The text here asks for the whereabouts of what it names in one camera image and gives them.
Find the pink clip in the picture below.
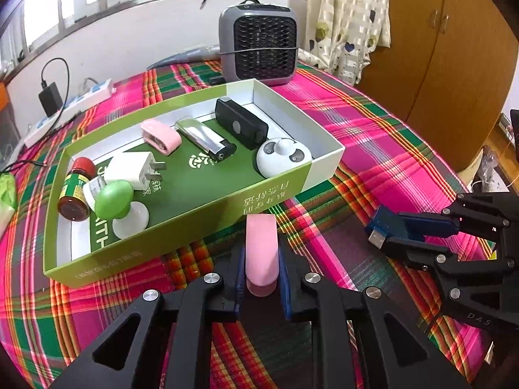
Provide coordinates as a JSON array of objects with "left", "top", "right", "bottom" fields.
[
  {"left": 140, "top": 119, "right": 182, "bottom": 156},
  {"left": 244, "top": 213, "right": 281, "bottom": 297}
]

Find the thin black cable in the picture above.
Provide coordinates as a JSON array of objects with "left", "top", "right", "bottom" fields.
[{"left": 0, "top": 109, "right": 82, "bottom": 175}]

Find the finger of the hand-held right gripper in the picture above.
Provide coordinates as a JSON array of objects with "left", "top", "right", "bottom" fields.
[
  {"left": 399, "top": 192, "right": 512, "bottom": 240},
  {"left": 383, "top": 240, "right": 467, "bottom": 294}
]

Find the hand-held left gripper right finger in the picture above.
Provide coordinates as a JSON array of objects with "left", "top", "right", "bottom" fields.
[{"left": 277, "top": 247, "right": 473, "bottom": 389}]

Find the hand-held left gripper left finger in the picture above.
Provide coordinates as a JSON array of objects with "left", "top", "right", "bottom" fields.
[{"left": 49, "top": 247, "right": 248, "bottom": 389}]

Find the wooden wardrobe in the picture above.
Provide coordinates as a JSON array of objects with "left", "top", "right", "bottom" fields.
[{"left": 357, "top": 0, "right": 519, "bottom": 173}]

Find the round panda-shaped gadget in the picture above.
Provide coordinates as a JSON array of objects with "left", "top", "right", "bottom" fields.
[{"left": 256, "top": 137, "right": 313, "bottom": 179}]

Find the metal window grille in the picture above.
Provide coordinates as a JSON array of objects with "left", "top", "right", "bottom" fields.
[{"left": 0, "top": 0, "right": 309, "bottom": 49}]

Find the brown medicine bottle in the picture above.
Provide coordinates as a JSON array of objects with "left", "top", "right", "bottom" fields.
[{"left": 58, "top": 157, "right": 96, "bottom": 221}]

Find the white power strip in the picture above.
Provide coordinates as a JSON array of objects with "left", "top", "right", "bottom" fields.
[{"left": 24, "top": 78, "right": 113, "bottom": 148}]

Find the white charger plug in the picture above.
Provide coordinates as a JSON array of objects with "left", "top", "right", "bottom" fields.
[{"left": 104, "top": 152, "right": 167, "bottom": 192}]

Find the black power adapter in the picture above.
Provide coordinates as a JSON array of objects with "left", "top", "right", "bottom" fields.
[{"left": 38, "top": 82, "right": 63, "bottom": 117}]

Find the plaid blanket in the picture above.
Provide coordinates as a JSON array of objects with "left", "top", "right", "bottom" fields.
[{"left": 0, "top": 59, "right": 499, "bottom": 389}]

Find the grey space heater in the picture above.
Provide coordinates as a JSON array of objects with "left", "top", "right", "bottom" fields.
[{"left": 219, "top": 0, "right": 301, "bottom": 87}]

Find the green tissue pack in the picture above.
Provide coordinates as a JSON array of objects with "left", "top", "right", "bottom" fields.
[{"left": 0, "top": 172, "right": 19, "bottom": 231}]

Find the clear plastic bag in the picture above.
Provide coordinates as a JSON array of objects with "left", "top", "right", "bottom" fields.
[{"left": 472, "top": 146, "right": 519, "bottom": 195}]

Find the silver lighter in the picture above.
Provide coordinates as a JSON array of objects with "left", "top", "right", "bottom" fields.
[{"left": 175, "top": 117, "right": 237, "bottom": 163}]

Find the black rectangular device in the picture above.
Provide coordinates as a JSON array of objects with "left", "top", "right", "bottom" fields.
[{"left": 214, "top": 97, "right": 269, "bottom": 150}]

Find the blue usb adapter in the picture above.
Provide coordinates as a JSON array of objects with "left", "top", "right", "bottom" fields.
[{"left": 365, "top": 206, "right": 410, "bottom": 250}]

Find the green white cardboard box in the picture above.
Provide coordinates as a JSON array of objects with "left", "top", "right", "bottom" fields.
[{"left": 42, "top": 79, "right": 346, "bottom": 288}]

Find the green mushroom-shaped gadget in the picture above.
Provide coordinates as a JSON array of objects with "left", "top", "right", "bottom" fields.
[{"left": 94, "top": 180, "right": 150, "bottom": 241}]

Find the patterned curtain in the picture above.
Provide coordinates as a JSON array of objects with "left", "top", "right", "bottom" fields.
[{"left": 304, "top": 0, "right": 393, "bottom": 86}]

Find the grey pointed object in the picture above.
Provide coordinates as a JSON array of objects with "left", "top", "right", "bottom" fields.
[{"left": 147, "top": 44, "right": 222, "bottom": 70}]

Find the small white-lidded jar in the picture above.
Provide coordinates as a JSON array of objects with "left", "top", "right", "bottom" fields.
[{"left": 86, "top": 176, "right": 108, "bottom": 211}]

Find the black adapter cable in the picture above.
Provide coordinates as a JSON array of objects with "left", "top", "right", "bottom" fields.
[{"left": 41, "top": 57, "right": 70, "bottom": 110}]

